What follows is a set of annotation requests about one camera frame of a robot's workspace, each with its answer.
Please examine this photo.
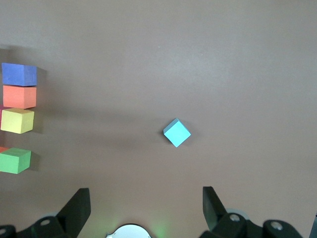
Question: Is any yellow foam cube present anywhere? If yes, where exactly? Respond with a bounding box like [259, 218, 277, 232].
[0, 108, 35, 135]

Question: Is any light blue foam cube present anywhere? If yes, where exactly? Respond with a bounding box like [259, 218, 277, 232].
[162, 118, 192, 148]

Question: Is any purple foam cube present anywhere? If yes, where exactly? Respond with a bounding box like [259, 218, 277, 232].
[1, 62, 38, 87]

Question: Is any green foam cube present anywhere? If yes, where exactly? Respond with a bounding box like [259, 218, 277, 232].
[0, 147, 32, 175]

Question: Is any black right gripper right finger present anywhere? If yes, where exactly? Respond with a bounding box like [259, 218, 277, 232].
[200, 186, 304, 238]

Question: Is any brown table cover sheet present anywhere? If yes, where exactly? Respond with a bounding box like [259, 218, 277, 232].
[0, 0, 317, 238]

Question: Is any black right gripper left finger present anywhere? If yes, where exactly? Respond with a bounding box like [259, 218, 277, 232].
[0, 188, 92, 238]

